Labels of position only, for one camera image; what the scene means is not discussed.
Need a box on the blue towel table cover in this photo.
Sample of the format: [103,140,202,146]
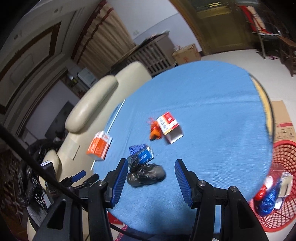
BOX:
[93,61,273,235]

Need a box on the cardboard box by wall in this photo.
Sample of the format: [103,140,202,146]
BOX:
[172,44,201,65]

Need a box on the wooden slatted cabinet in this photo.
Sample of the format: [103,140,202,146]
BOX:
[110,31,177,77]

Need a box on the flat cardboard box on floor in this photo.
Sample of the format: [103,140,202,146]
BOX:
[271,100,295,142]

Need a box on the brown wooden door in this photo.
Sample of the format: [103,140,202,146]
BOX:
[171,0,259,55]

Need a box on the cream leather sofa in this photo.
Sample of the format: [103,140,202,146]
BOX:
[26,61,153,241]

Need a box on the clear plastic wrapper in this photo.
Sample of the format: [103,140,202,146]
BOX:
[278,172,293,198]

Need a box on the red white carton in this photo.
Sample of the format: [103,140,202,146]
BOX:
[157,111,184,144]

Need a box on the orange wrapper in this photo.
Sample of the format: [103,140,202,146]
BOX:
[149,118,163,141]

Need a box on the beige striped curtain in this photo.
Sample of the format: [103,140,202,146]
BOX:
[71,1,135,78]

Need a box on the black cable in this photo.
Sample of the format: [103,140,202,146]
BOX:
[0,124,149,241]

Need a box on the blue foil wrapper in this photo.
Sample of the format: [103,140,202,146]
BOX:
[253,178,280,216]

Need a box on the orange white small box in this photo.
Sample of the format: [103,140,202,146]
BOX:
[86,131,112,161]

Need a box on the dark wooden stool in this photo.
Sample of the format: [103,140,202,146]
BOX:
[277,36,296,77]

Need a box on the black plastic bag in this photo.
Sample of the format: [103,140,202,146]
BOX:
[126,155,166,187]

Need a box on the red plastic mesh basket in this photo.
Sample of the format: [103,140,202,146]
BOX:
[249,141,295,232]

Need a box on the blue small box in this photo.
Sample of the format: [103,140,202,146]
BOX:
[136,146,154,165]

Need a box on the metal chair with red cloth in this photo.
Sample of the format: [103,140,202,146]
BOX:
[238,4,285,59]

